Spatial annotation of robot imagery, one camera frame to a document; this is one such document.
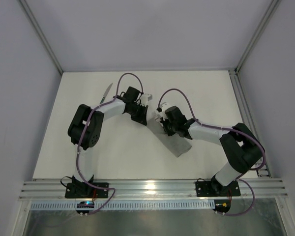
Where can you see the right black connector board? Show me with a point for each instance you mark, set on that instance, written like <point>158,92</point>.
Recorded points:
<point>222,206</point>

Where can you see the aluminium corner post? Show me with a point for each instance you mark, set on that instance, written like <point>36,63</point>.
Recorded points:
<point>258,32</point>
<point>40,34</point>

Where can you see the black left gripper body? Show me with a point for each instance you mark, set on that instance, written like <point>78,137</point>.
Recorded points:
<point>141,116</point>

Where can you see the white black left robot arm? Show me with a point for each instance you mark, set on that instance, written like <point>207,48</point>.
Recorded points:
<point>86,125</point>

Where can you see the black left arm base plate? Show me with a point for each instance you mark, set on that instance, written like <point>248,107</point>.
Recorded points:
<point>77,189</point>

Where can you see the green handled fork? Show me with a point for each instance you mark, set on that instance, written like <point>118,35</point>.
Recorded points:
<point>156,116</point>

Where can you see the aluminium rail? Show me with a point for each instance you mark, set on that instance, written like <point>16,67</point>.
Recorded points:
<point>246,115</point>
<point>152,189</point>

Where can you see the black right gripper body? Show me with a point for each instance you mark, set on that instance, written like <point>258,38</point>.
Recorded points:
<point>165,126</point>

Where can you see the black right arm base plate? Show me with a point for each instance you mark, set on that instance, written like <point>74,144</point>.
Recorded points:
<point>208,188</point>

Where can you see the aluminium left corner post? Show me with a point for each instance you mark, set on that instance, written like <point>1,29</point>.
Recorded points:
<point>40,34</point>

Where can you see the grey cloth napkin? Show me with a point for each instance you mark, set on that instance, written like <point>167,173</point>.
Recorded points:
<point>175,144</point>

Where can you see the aluminium right corner post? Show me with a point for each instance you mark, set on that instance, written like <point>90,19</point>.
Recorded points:
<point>258,32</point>

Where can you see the left controller board with led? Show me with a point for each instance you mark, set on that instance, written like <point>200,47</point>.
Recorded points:
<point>84,207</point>

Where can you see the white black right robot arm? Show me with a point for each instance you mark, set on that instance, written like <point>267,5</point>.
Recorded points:
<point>240,146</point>

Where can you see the slotted grey cable duct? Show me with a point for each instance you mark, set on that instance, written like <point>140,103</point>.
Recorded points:
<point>127,205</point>

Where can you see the aluminium front rail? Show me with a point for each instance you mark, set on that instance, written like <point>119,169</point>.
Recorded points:
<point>152,189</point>

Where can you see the aluminium right side rail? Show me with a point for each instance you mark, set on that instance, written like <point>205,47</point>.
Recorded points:
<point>246,115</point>

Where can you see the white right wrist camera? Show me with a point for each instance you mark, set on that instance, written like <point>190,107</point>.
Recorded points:
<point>163,107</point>

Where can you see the green handled knife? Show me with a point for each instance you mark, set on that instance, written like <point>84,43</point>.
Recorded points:
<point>106,93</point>

